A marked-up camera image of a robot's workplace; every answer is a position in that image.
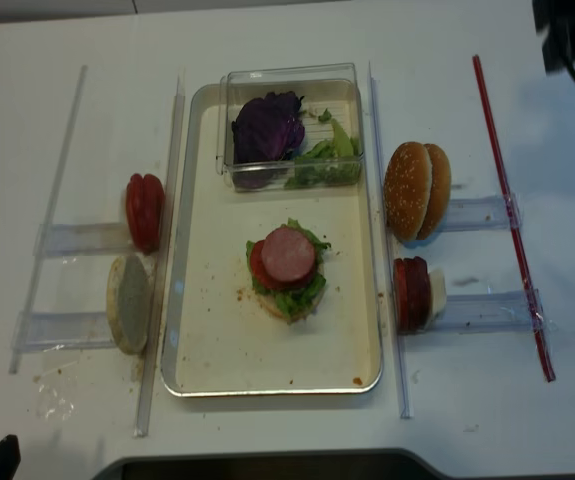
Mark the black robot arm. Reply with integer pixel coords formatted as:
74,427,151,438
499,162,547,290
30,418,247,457
532,0,575,74

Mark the tomato slice on bun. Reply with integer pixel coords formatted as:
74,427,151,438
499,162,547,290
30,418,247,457
249,240,281,290

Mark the green lettuce on bun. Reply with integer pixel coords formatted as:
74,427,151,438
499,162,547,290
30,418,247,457
246,218,331,323

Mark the green lettuce in container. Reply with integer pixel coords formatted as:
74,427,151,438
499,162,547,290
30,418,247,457
284,109,361,189

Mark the meat patty slice stack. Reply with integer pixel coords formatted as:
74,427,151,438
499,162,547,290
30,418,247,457
394,256,431,334

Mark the sliced tomato stack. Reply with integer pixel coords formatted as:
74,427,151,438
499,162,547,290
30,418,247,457
125,173,165,254

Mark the white cheese slice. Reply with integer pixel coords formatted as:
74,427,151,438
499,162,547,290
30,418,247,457
425,268,447,328

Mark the bottom bun on tray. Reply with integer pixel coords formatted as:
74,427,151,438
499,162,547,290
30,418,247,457
251,263,327,324

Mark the clear plastic container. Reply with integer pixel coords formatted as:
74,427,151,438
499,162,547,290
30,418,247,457
216,63,364,192

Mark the purple cabbage leaf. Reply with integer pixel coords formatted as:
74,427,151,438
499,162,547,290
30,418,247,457
231,91,305,165

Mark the metal baking tray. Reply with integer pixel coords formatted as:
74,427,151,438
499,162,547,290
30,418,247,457
160,84,382,397

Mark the sesame burger bun top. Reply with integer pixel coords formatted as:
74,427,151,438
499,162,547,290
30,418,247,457
383,142,432,243

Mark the pale bun half upright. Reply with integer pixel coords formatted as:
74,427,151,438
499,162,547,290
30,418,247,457
106,254,153,355

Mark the brown burger bun half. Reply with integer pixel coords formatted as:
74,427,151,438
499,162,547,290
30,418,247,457
416,144,452,240

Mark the right upper clear holder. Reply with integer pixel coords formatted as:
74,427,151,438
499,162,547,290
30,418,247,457
439,194,522,232

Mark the clear holder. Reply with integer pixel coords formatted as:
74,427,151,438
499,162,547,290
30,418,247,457
439,194,522,232
11,312,115,353
33,223,136,258
422,291,545,334

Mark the right lower clear holder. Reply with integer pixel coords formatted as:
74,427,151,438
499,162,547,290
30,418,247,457
422,291,545,334

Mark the left upper clear holder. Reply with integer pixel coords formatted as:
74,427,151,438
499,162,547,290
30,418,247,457
33,223,136,258

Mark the left lower clear holder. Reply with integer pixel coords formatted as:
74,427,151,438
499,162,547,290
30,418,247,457
11,312,115,353

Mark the red plastic strip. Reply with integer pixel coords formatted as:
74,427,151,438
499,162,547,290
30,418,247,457
472,55,556,383

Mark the black object bottom left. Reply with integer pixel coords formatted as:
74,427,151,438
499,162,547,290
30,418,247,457
0,434,21,480

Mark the right long clear rail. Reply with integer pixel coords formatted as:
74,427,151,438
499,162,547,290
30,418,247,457
368,63,413,420

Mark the long clear rail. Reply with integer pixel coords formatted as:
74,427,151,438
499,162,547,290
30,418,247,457
368,63,413,420
134,73,185,438

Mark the left long clear rail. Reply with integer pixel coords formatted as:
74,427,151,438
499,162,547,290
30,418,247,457
134,73,185,438

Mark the far left clear rail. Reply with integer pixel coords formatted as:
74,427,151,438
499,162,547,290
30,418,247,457
8,65,88,375

